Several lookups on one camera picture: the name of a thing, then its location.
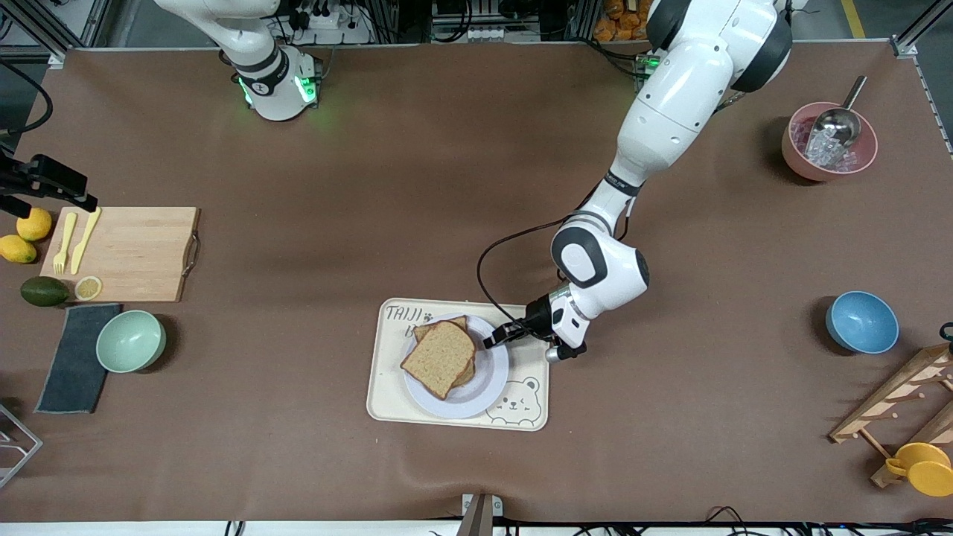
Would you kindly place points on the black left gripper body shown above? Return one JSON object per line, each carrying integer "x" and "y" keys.
{"x": 534, "y": 316}

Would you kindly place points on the brown bread slice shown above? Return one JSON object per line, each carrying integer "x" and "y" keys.
{"x": 454, "y": 322}

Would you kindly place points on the white round plate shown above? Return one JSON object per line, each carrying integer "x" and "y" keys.
{"x": 484, "y": 387}

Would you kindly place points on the light toast bread slice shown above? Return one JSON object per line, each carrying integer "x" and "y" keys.
{"x": 439, "y": 357}

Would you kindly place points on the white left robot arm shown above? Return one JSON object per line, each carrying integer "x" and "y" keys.
{"x": 670, "y": 97}

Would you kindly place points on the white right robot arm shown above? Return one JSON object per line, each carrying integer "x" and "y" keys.
{"x": 275, "y": 89}

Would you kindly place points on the yellow plastic knife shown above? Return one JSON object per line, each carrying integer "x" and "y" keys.
{"x": 84, "y": 240}

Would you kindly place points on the yellow plastic fork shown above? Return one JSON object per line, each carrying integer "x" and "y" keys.
{"x": 64, "y": 242}

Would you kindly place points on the round yellow lemon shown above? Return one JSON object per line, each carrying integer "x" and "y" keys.
{"x": 34, "y": 225}

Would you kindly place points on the oval yellow lemon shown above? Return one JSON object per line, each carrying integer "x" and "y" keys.
{"x": 16, "y": 249}

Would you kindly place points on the lemon slice toy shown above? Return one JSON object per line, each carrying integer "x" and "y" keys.
{"x": 88, "y": 288}

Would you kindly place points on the green avocado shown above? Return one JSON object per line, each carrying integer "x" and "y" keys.
{"x": 45, "y": 291}

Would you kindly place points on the cream bear print tray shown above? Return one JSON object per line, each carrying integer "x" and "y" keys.
{"x": 383, "y": 391}

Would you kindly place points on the mint green bowl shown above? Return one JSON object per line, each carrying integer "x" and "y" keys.
{"x": 130, "y": 341}

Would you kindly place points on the dark grey cloth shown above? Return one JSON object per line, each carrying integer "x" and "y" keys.
{"x": 74, "y": 365}

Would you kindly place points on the long white power strip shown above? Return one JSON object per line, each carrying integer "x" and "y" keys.
{"x": 476, "y": 33}

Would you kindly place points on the white power strip with plugs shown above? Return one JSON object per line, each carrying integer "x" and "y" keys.
{"x": 335, "y": 33}

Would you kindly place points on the pink bowl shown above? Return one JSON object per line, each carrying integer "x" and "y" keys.
{"x": 800, "y": 160}

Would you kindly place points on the orange pastries pile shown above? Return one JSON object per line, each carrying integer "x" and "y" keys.
{"x": 622, "y": 22}

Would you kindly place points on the blue bowl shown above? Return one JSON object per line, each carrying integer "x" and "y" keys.
{"x": 862, "y": 322}

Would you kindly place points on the clear ice cubes pile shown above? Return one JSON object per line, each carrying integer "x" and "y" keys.
{"x": 826, "y": 152}

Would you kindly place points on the metal scoop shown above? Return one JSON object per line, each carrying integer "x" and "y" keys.
{"x": 837, "y": 126}

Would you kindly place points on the wooden peg rack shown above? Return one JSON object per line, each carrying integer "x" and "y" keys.
{"x": 893, "y": 394}

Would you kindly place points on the yellow cup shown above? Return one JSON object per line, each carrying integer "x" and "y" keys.
{"x": 927, "y": 470}

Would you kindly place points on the aluminium frame post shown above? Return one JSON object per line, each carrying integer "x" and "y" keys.
{"x": 59, "y": 45}
{"x": 912, "y": 33}

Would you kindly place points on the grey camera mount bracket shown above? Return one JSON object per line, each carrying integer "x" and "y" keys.
{"x": 480, "y": 514}

